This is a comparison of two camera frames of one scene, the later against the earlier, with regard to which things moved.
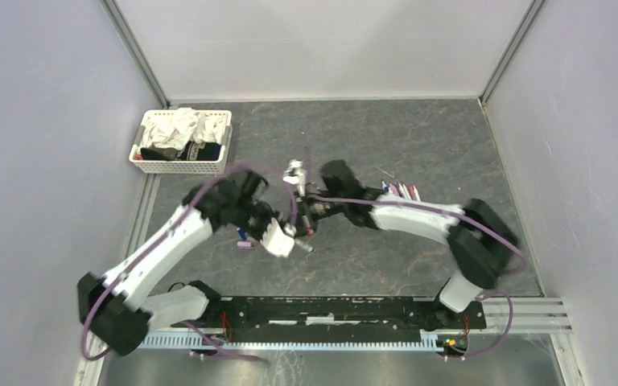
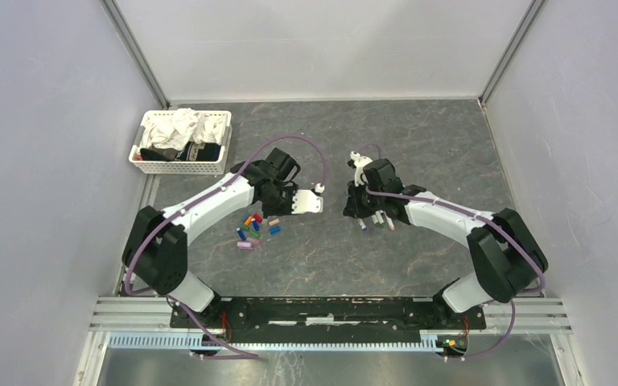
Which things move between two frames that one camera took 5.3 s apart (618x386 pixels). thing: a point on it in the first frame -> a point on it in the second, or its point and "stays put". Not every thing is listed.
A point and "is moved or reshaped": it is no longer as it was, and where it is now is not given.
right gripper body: [311, 211] -> [364, 204]
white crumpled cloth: [174, 131] stays put
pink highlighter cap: [245, 244] stays put
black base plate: [330, 319] stays put
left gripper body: [255, 217] -> [280, 203]
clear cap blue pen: [304, 245] is moved or reshaped
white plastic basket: [192, 166] stays put
